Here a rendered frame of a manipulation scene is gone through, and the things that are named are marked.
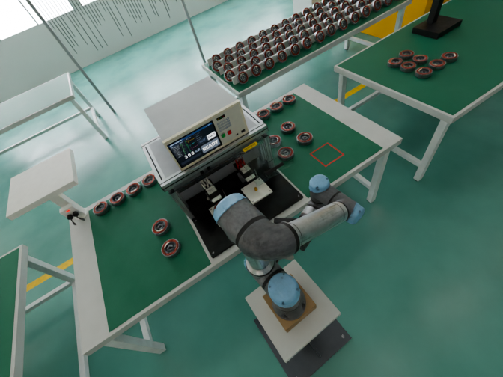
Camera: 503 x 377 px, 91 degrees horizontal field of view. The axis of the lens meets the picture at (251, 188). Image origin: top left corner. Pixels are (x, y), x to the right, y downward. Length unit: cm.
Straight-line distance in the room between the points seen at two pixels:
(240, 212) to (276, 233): 11
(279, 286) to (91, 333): 107
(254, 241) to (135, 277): 111
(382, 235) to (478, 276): 62
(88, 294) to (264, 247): 134
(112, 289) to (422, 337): 192
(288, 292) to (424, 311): 132
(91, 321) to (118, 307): 15
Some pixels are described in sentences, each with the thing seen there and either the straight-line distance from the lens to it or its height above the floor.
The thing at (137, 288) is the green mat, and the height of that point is 75.
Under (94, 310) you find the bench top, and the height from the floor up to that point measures 75.
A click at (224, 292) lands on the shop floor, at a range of 220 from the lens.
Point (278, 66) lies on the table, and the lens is 278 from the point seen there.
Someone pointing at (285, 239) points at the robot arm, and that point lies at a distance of 67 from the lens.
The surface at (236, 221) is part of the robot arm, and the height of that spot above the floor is 145.
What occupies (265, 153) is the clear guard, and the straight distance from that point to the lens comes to 137.
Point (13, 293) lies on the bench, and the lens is 224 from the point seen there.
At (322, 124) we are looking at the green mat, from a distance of 198.
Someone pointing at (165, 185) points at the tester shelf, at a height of 111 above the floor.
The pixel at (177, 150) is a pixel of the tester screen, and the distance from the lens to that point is 132.
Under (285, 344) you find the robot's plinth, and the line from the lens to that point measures 128.
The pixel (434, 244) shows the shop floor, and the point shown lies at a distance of 239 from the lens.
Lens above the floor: 202
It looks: 51 degrees down
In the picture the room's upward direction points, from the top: 20 degrees counter-clockwise
